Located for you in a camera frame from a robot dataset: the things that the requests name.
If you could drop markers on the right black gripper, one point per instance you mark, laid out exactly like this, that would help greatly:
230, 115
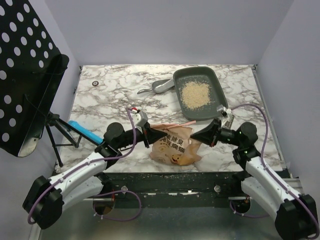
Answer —
215, 135

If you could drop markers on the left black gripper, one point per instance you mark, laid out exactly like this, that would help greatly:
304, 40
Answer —
152, 135

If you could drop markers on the pink cat litter bag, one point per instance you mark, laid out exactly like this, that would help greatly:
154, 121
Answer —
177, 147

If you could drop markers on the dark grey litter tray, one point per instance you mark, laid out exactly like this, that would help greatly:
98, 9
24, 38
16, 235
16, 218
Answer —
202, 74

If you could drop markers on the silver metal scoop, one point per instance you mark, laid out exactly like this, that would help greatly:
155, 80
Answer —
159, 86

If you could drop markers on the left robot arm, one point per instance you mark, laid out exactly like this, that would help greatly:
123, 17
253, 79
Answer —
48, 198

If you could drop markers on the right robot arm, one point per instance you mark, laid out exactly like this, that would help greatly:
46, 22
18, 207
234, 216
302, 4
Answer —
294, 214

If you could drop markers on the beige litter pile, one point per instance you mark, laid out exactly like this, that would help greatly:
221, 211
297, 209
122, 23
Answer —
195, 95

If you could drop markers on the black perforated music stand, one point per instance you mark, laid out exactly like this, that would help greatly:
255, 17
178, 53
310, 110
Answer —
38, 75

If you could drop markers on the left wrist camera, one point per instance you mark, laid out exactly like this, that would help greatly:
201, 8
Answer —
139, 117

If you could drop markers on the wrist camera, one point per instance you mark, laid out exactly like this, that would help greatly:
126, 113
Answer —
223, 111
139, 117

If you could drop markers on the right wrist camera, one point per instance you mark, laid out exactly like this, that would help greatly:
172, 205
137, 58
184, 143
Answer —
223, 111

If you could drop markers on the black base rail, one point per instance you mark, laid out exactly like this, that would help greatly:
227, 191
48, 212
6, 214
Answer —
173, 190

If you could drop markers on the blue plastic handle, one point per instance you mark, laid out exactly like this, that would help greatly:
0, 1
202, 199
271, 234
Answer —
85, 132

